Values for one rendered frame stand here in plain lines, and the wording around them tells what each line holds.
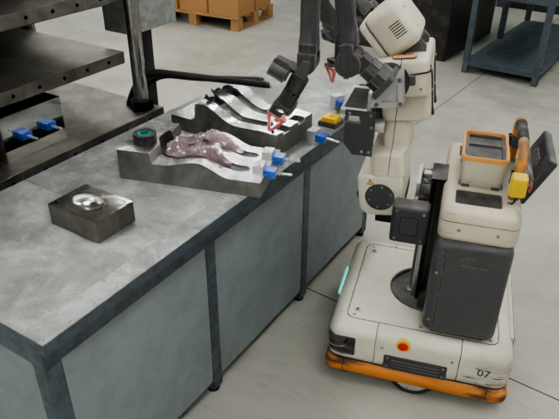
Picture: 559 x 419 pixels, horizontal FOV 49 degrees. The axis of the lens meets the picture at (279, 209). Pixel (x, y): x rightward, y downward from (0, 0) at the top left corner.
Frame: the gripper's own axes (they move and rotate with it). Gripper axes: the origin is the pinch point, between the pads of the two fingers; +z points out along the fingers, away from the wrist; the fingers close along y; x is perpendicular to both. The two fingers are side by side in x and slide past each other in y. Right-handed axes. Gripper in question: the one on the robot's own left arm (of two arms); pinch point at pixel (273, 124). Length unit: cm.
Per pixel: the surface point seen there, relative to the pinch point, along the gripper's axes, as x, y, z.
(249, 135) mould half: -6.9, -17.9, 18.5
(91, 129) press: -65, -20, 57
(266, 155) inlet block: 3.0, -1.4, 12.2
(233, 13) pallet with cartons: -128, -458, 156
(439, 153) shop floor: 93, -210, 65
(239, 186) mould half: 1.2, 15.3, 17.8
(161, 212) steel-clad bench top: -14.7, 32.8, 29.5
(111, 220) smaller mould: -24, 49, 29
